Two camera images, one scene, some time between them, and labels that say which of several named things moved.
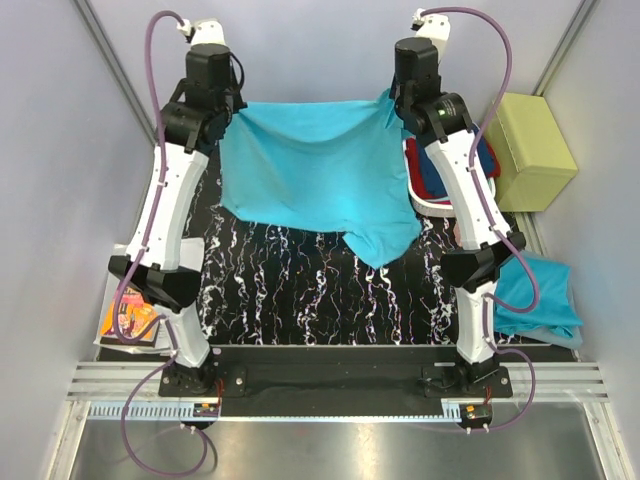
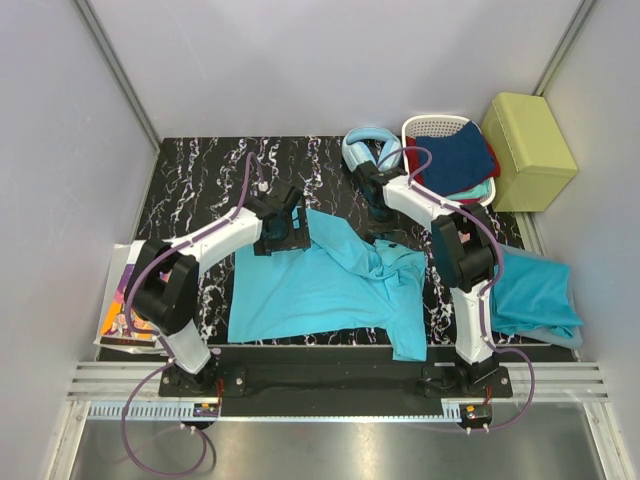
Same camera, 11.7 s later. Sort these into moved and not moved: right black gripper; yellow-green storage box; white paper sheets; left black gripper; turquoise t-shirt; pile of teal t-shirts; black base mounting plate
Moved: left black gripper; right black gripper; turquoise t-shirt
Not moved: yellow-green storage box; pile of teal t-shirts; white paper sheets; black base mounting plate
